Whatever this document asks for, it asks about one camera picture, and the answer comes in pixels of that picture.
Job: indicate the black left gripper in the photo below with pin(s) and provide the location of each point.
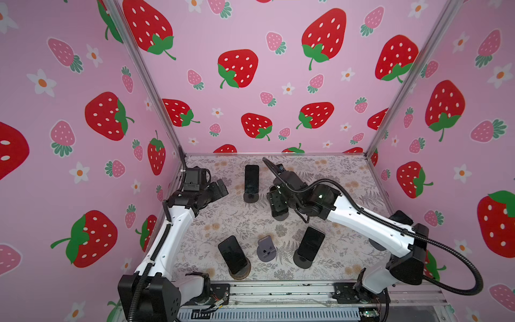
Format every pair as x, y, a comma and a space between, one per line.
216, 194

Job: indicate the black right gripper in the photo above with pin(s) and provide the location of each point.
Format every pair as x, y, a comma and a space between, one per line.
279, 196

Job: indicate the black phone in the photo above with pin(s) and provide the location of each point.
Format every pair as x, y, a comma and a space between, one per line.
276, 200
310, 244
233, 255

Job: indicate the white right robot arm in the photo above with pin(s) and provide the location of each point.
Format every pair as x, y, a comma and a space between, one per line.
397, 234

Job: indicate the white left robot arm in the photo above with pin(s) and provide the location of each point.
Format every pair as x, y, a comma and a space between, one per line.
150, 293

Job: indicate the middle grey round stand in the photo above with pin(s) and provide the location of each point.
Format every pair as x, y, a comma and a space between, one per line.
280, 215

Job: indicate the back black round stand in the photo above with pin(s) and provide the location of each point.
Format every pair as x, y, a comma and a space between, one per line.
251, 198

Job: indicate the grey front middle stand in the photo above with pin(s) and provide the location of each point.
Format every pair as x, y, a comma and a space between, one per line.
266, 250

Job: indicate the dark front right stand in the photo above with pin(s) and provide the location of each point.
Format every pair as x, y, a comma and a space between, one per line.
301, 262

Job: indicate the wooden base grey stand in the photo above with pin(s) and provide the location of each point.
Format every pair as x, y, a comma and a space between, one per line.
243, 273

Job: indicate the far right grey stand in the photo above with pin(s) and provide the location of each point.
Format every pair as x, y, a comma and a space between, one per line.
377, 246

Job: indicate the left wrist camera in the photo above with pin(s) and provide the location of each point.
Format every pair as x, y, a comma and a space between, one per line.
195, 179

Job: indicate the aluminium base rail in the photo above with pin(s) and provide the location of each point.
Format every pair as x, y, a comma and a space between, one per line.
308, 300

